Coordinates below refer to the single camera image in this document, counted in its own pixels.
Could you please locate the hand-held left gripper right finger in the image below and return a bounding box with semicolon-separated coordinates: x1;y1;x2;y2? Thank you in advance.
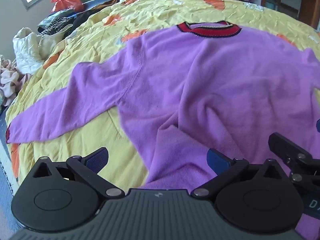
191;149;289;201

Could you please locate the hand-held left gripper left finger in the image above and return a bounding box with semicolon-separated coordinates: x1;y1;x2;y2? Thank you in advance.
30;147;125;201

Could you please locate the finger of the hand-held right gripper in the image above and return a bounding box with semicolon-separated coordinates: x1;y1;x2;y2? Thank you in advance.
268;132;320;188

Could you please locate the purple sweater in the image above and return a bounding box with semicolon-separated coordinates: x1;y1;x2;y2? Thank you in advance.
5;20;320;240

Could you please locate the dark patterned clothes pile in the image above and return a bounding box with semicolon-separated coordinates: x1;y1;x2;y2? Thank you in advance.
37;9;78;37

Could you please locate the pink floral cloth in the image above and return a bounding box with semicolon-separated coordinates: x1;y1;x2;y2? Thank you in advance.
0;55;25;107

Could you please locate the white quilted jacket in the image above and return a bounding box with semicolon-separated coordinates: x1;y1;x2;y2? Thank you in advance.
12;27;63;74

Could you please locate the black cloth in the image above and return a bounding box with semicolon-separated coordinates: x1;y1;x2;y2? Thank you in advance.
64;11;100;39

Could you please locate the wooden door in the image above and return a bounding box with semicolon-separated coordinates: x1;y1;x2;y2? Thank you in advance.
299;0;320;29

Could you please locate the yellow floral quilt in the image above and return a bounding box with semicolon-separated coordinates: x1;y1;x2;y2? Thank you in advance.
5;0;320;193

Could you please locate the orange plastic bag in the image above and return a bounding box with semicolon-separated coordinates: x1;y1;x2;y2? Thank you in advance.
51;0;84;13

